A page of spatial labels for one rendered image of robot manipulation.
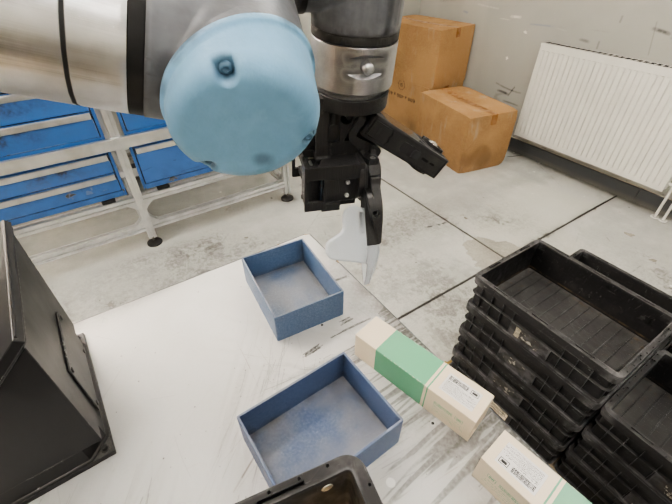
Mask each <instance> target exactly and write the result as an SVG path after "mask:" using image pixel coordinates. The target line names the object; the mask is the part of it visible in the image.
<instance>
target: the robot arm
mask: <svg viewBox="0 0 672 504"><path fill-rule="evenodd" d="M404 2H405V0H0V92H2V93H8V94H13V95H19V96H25V97H31V98H37V99H43V100H49V101H55V102H61V103H67V104H73V105H79V106H84V107H90V108H96V109H102V110H108V111H114V112H120V113H126V114H135V115H141V116H143V115H144V117H148V118H154V119H161V120H165V122H166V124H167V127H168V130H169V133H170V135H171V137H172V139H173V140H174V142H175V143H176V145H177V146H178V147H179V149H180V150H181V151H182V152H183V153H184V154H185V155H186V156H188V157H189V158H190V159H191V160H193V161H195V162H201V163H203V164H205V165H207V166H209V167H210V168H211V169H212V170H213V171H215V172H219V173H222V174H228V175H237V176H249V175H258V174H263V173H267V172H270V171H273V170H276V169H278V168H280V167H282V166H284V165H286V164H288V163H289V162H291V161H292V177H298V176H300V177H301V179H302V194H301V199H302V200H303V203H304V212H312V211H320V210H321V212H326V211H334V210H340V205H342V204H350V203H355V199H359V200H361V207H358V206H354V205H353V206H349V207H347V208H346V209H345V210H344V212H343V214H342V230H341V232H340V233H338V234H337V235H336V236H334V237H333V238H331V239H330V240H328V241H327V243H326V245H325V253H326V255H327V256H328V257H329V258H330V259H332V260H338V261H347V262H356V263H362V277H363V284H364V285H366V284H369V283H370V281H371V278H372V276H373V274H374V271H375V269H376V265H377V261H378V257H379V251H380V243H381V239H382V225H383V203H382V195H381V188H380V186H381V165H380V161H379V158H378V156H379V155H380V153H381V150H380V148H379V147H378V146H380V147H381V148H383V149H385V150H386V151H388V152H390V153H391V154H393V155H395V156H397V157H398V158H400V159H402V160H403V161H405V162H407V163H408V164H409V165H410V166H411V167H412V168H413V169H415V170H416V171H418V172H419V173H421V174H423V175H424V174H427V175H428V176H430V177H432V178H435V177H436V176H437V175H438V174H439V172H440V171H441V170H442V169H443V168H444V167H445V165H446V164H447V163H448V162H449V161H448V160H447V159H446V158H445V156H444V155H443V154H442V152H443V150H442V149H441V148H440V147H439V146H438V145H437V143H436V142H435V141H433V140H430V139H429V138H427V137H426V136H424V135H423V137H421V136H419V135H418V134H416V133H415V132H413V131H412V130H410V129H409V128H407V127H406V126H404V125H403V124H401V123H400V122H398V121H397V120H395V119H394V118H392V117H391V116H389V115H388V114H386V113H385V112H383V111H382V110H383V109H385V107H386V105H387V98H388V92H389V88H390V86H391V85H392V79H393V73H394V67H395V60H396V54H397V47H398V41H399V33H400V27H401V21H402V15H403V9H404ZM304 13H311V45H310V43H309V41H308V39H307V37H306V36H305V34H304V32H303V29H302V25H301V22H300V18H299V15H298V14H304ZM297 156H298V157H299V159H300V162H301V165H299V166H298V167H295V158H296V157H297Z"/></svg>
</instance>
